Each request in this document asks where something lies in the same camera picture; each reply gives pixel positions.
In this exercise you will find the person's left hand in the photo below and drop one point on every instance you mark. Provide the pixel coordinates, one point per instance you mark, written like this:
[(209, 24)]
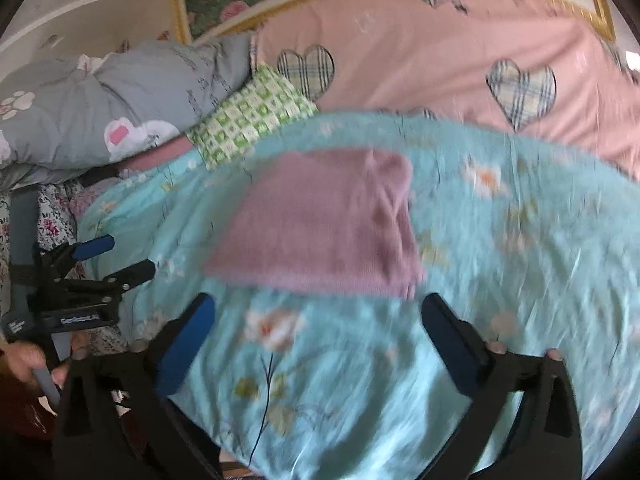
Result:
[(22, 357)]

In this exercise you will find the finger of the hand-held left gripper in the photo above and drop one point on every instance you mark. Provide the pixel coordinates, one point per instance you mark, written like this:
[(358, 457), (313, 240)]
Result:
[(95, 247), (125, 276)]

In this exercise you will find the person's left forearm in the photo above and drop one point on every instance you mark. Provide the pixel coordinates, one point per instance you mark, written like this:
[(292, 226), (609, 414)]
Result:
[(22, 410)]

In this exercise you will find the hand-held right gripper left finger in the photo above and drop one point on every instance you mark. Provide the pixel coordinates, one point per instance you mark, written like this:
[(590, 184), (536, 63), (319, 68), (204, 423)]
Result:
[(185, 345)]

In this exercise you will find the pink fuzzy sweater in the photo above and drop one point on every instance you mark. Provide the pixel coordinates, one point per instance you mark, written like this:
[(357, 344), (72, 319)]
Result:
[(325, 225)]

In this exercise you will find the blue floral blanket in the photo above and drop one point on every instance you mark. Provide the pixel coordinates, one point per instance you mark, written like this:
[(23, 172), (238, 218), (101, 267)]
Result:
[(525, 270)]

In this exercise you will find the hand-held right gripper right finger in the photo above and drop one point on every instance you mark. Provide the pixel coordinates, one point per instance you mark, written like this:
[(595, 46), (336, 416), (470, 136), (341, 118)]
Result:
[(455, 355)]

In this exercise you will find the pink cloth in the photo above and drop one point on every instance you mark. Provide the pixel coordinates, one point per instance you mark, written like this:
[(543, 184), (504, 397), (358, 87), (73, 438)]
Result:
[(160, 155)]

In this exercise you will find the pink quilt with plaid hearts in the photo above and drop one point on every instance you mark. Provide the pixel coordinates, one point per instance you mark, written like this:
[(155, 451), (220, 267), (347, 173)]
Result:
[(425, 50)]

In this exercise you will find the grey cartoon pillow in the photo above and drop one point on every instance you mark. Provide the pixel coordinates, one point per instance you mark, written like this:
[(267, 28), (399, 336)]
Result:
[(100, 90)]

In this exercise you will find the green checked pillow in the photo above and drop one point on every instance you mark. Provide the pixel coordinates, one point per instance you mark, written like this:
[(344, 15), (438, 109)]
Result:
[(245, 115)]

